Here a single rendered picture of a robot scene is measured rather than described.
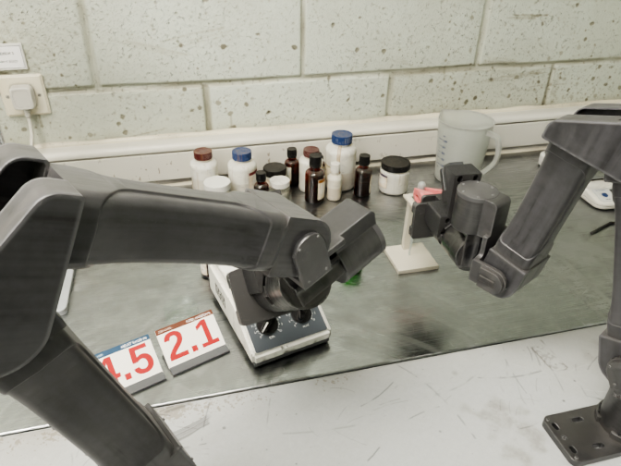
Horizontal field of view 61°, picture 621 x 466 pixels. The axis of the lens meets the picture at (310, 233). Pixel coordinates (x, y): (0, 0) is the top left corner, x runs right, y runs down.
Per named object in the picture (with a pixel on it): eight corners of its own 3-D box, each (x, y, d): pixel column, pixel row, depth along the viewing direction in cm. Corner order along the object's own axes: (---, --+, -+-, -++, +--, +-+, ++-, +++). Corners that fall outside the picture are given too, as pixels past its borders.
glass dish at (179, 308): (163, 329, 84) (161, 319, 83) (165, 307, 89) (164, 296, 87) (198, 326, 85) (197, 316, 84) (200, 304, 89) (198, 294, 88)
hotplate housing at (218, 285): (332, 342, 82) (334, 303, 78) (253, 371, 77) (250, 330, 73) (273, 265, 99) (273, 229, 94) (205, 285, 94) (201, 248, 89)
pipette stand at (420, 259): (438, 269, 99) (449, 209, 92) (398, 275, 97) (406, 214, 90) (420, 245, 105) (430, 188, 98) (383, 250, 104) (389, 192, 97)
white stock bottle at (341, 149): (355, 178, 129) (359, 128, 122) (352, 193, 123) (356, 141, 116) (326, 177, 130) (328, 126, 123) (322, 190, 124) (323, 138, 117)
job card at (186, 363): (230, 351, 80) (228, 331, 78) (173, 376, 76) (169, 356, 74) (213, 328, 85) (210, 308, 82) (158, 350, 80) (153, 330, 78)
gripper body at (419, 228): (411, 199, 85) (430, 223, 79) (469, 193, 87) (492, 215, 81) (407, 233, 89) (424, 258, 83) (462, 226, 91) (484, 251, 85)
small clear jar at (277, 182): (268, 204, 118) (267, 184, 115) (271, 194, 122) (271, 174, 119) (288, 206, 117) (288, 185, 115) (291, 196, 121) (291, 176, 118)
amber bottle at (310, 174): (304, 203, 118) (305, 159, 113) (304, 194, 122) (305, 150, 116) (324, 204, 118) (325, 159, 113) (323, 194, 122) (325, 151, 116)
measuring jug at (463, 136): (508, 188, 127) (523, 128, 119) (471, 202, 121) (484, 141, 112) (450, 159, 139) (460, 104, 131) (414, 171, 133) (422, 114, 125)
